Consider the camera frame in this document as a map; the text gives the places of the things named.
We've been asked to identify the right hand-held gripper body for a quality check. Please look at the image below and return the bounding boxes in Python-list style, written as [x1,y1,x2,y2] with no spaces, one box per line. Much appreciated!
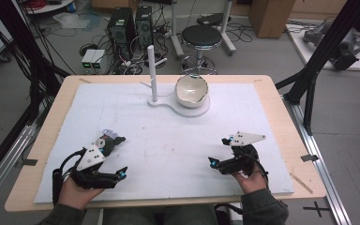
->
[218,131,267,176]

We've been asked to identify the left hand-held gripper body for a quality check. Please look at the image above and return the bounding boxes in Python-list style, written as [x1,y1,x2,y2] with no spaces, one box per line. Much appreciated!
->
[69,142,113,190]

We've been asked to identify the dark grey white plush toy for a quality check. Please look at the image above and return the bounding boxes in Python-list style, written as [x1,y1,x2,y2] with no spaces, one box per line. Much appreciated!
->
[95,128,128,158]

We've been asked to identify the white stand with post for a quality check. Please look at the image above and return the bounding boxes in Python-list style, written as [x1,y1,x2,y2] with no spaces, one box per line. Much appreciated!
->
[140,44,211,119]

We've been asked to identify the person's right hand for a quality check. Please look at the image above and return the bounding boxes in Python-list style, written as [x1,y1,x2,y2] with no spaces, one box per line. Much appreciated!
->
[232,170,268,195]

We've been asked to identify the person's left hand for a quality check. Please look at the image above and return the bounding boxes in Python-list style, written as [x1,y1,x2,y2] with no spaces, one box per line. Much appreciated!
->
[57,176,106,211]

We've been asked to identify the white foam mat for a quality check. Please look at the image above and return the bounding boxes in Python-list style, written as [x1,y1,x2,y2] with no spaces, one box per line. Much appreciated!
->
[34,82,294,204]

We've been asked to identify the person's legs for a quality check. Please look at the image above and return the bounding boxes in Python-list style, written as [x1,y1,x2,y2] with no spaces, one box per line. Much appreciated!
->
[102,204,217,225]

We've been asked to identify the white eggshell bowl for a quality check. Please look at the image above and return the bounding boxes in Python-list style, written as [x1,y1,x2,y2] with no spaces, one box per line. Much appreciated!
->
[173,73,210,109]

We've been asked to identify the thin wooden stick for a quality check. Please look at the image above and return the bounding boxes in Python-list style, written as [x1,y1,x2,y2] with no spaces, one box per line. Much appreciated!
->
[289,172,314,195]

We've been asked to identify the small white power unit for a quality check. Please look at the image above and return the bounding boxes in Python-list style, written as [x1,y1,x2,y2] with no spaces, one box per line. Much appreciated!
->
[91,49,106,70]
[81,49,97,69]

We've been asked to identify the black round stool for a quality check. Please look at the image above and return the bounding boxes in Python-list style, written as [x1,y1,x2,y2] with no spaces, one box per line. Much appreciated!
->
[180,24,223,75]

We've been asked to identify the black computer tower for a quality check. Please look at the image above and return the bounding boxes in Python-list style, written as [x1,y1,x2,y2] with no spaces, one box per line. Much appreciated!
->
[107,7,137,68]
[135,5,155,51]

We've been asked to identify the cardboard box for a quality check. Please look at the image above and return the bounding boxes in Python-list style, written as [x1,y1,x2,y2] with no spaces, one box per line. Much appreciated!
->
[248,0,296,39]

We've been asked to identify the white board with grey machine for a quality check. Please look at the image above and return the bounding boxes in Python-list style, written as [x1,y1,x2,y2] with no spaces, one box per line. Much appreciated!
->
[285,18,360,72]

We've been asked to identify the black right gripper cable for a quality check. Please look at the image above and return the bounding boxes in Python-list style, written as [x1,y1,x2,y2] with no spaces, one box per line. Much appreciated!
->
[252,153,270,190]

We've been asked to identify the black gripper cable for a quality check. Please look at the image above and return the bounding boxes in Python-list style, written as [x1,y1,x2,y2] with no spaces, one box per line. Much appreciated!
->
[252,153,270,190]
[52,148,87,206]

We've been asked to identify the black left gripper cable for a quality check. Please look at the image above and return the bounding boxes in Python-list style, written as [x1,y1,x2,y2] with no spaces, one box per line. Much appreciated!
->
[52,148,87,206]

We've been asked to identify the black strap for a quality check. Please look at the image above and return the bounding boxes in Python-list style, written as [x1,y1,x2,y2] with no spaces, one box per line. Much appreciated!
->
[214,202,244,225]

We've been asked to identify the aluminium rail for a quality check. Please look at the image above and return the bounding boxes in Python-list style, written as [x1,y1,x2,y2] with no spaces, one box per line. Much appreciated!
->
[281,94,353,225]
[0,124,39,214]

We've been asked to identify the black metal frame strut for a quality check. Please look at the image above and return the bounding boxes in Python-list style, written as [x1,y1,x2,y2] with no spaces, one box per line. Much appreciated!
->
[275,0,360,136]
[0,0,70,126]

